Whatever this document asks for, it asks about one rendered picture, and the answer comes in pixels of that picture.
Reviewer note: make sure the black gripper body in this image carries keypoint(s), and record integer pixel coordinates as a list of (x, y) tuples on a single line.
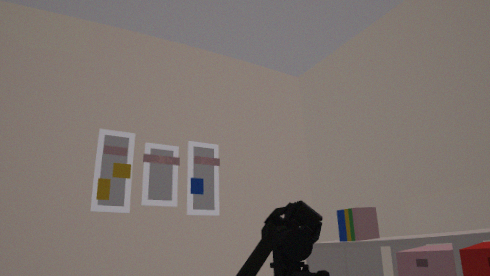
[(281, 266)]

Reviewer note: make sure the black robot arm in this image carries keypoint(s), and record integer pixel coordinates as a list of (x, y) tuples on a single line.
[(291, 237)]

